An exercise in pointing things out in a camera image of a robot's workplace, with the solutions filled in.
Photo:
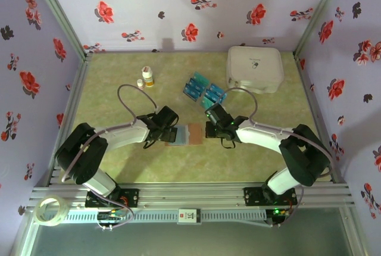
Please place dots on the pink leather card holder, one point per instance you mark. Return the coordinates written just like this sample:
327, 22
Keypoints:
195, 134

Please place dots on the blue credit card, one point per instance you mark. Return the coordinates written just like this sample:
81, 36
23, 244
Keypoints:
193, 93
215, 95
196, 84
216, 88

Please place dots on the large white pill bottle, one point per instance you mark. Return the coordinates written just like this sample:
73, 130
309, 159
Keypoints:
148, 77

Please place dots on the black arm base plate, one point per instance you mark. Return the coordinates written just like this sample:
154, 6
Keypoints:
129, 198
253, 198

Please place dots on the small board with green light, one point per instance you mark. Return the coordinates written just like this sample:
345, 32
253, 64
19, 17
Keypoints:
276, 212

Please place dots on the aluminium frame post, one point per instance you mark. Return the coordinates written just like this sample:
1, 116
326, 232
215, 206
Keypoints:
61, 12
318, 12

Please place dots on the green circuit board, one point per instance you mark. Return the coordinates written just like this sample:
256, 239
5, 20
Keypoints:
111, 215

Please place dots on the teal credit card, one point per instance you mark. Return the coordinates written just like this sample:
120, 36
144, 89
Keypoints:
212, 102
201, 76

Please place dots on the small white pill bottle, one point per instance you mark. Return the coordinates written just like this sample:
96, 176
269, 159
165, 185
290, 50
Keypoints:
140, 84

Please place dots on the white red label tag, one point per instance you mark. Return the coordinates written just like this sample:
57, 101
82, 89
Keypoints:
189, 215

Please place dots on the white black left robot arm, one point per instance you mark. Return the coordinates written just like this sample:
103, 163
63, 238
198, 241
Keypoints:
125, 135

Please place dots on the aluminium frame rail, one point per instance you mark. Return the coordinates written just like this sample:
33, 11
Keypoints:
190, 196

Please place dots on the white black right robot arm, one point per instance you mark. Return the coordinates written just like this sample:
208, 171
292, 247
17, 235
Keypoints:
262, 135

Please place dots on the clear tape roll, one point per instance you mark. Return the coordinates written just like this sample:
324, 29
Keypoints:
40, 208

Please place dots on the white plastic container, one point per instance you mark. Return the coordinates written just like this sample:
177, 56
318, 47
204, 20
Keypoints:
253, 71

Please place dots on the clear acrylic card stand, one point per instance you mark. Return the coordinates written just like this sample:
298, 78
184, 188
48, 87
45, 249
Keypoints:
205, 89

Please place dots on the aluminium side rail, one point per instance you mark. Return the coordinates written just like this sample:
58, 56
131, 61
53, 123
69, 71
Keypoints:
76, 95
314, 104

